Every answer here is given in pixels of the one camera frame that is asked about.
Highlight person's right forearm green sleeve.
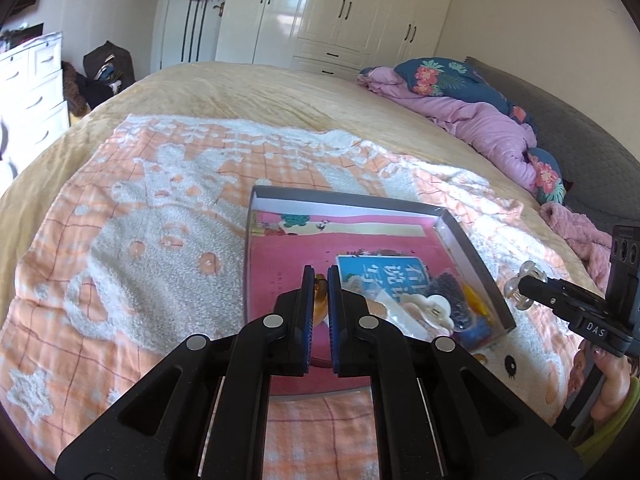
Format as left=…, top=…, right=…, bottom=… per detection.
left=575, top=375, right=640, bottom=458

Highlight white wardrobe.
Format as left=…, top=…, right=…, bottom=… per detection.
left=215, top=0, right=458, bottom=81

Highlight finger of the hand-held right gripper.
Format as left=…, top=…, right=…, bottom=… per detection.
left=516, top=276, right=609, bottom=316

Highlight cream hair claw clip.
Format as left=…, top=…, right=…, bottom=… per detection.
left=395, top=294, right=453, bottom=333

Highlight clear hair claw clip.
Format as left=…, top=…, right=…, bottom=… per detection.
left=505, top=261, right=546, bottom=311

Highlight grey shallow box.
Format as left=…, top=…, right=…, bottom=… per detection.
left=244, top=185, right=517, bottom=401

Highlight pink duvet with floral side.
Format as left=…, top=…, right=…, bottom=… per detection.
left=356, top=56, right=568, bottom=206

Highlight black hair clip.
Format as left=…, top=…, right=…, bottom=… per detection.
left=430, top=272, right=476, bottom=331

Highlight person's right hand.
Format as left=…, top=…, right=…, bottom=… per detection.
left=569, top=342, right=640, bottom=413

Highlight bow earrings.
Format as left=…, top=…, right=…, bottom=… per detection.
left=345, top=272, right=436, bottom=343

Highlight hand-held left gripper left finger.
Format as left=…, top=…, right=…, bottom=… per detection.
left=55, top=264, right=317, bottom=480

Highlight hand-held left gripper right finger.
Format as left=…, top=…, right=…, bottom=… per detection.
left=326, top=264, right=586, bottom=480

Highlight yellow transparent hair clip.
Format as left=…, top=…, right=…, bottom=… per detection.
left=462, top=282, right=501, bottom=322

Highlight pile of dark clothes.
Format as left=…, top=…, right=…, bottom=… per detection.
left=61, top=61, right=117, bottom=116

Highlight small blue box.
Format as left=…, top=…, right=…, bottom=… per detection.
left=459, top=319, right=494, bottom=350

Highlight grey quilted headboard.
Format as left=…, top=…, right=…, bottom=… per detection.
left=465, top=56, right=640, bottom=301

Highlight pink fleece blanket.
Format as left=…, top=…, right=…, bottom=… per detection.
left=540, top=201, right=618, bottom=288

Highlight tan bedspread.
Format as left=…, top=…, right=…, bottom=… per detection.
left=0, top=61, right=551, bottom=321

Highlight white chest of drawers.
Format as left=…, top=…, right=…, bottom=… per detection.
left=0, top=30, right=71, bottom=171

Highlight peach and white blanket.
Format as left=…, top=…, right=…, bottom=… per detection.
left=0, top=112, right=606, bottom=480

